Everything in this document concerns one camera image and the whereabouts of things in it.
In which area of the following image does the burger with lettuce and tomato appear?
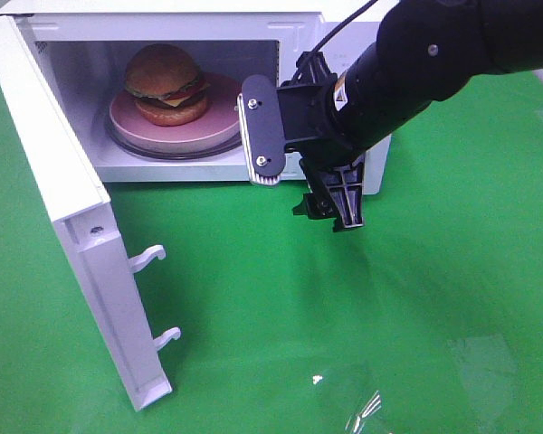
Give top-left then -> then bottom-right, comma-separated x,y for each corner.
124,43 -> 209,127

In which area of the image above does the white microwave oven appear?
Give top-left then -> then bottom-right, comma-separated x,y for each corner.
0,1 -> 391,183

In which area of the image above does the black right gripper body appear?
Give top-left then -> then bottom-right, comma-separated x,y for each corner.
276,71 -> 367,170

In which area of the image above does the clear tape patch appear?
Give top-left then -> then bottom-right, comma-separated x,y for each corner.
302,363 -> 389,433

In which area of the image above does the white microwave door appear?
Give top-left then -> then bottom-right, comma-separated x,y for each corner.
0,15 -> 181,410

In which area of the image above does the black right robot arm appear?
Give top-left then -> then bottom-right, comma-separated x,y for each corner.
279,1 -> 543,231

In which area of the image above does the glass microwave turntable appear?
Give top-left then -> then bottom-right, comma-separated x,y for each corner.
107,106 -> 241,161

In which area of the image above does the green table mat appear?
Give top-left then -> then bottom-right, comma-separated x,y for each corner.
0,74 -> 543,433

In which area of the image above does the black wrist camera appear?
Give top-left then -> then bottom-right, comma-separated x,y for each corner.
237,75 -> 286,186

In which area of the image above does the pink round plate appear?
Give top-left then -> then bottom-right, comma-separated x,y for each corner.
107,72 -> 241,160

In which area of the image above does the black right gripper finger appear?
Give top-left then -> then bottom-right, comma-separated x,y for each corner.
292,156 -> 365,232
280,52 -> 338,89

